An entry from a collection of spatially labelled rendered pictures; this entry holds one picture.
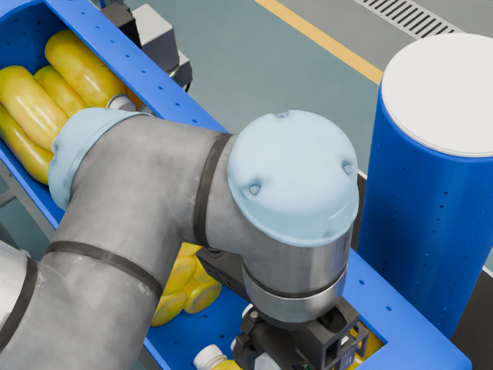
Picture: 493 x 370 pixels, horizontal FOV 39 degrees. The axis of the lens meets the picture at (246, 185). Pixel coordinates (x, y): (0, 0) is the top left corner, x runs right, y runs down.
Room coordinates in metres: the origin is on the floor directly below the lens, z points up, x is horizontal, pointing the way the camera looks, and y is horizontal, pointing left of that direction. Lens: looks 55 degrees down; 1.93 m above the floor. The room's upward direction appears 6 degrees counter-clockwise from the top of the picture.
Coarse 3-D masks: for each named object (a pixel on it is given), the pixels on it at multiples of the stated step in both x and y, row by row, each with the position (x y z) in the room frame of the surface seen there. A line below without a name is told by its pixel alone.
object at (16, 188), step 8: (0, 160) 0.86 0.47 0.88; (0, 168) 0.86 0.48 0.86; (8, 176) 0.83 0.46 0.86; (8, 184) 0.83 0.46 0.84; (16, 184) 0.80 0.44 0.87; (16, 192) 0.80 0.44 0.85; (24, 192) 0.78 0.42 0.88; (24, 200) 0.78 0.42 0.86; (32, 208) 0.75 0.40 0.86; (32, 216) 0.75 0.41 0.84; (40, 216) 0.73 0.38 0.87; (40, 224) 0.72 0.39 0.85; (48, 224) 0.70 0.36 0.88; (48, 232) 0.70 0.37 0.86; (144, 352) 0.44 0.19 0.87; (144, 360) 0.43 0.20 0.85; (152, 360) 0.42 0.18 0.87; (152, 368) 0.42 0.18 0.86; (160, 368) 0.41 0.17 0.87
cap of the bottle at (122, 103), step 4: (124, 96) 0.76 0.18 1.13; (116, 100) 0.75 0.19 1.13; (120, 100) 0.75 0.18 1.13; (124, 100) 0.75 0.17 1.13; (128, 100) 0.75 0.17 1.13; (112, 104) 0.74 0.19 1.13; (116, 104) 0.74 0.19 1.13; (120, 104) 0.74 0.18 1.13; (124, 104) 0.74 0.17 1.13; (128, 104) 0.74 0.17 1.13; (132, 104) 0.75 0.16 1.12; (112, 108) 0.74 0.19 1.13; (116, 108) 0.73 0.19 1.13; (120, 108) 0.73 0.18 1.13; (124, 108) 0.74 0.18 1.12; (128, 108) 0.74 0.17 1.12; (132, 108) 0.74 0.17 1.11
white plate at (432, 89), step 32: (416, 64) 0.84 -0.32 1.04; (448, 64) 0.84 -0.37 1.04; (480, 64) 0.83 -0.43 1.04; (384, 96) 0.78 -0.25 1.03; (416, 96) 0.77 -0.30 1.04; (448, 96) 0.76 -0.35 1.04; (480, 96) 0.76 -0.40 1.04; (416, 128) 0.70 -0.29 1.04; (448, 128) 0.69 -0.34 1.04; (480, 128) 0.69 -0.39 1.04
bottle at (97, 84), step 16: (64, 32) 0.90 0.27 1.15; (48, 48) 0.88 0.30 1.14; (64, 48) 0.86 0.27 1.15; (80, 48) 0.86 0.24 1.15; (64, 64) 0.83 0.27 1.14; (80, 64) 0.82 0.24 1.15; (96, 64) 0.82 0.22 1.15; (80, 80) 0.79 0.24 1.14; (96, 80) 0.78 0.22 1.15; (112, 80) 0.78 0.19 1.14; (80, 96) 0.79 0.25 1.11; (96, 96) 0.76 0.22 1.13; (112, 96) 0.76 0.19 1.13
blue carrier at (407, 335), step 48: (0, 0) 0.89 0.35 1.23; (48, 0) 0.89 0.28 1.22; (0, 48) 0.89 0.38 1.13; (96, 48) 0.77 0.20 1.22; (144, 96) 0.66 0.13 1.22; (0, 144) 0.77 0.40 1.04; (48, 192) 0.67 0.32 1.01; (384, 288) 0.35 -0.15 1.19; (192, 336) 0.41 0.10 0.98; (384, 336) 0.28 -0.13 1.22; (432, 336) 0.29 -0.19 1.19
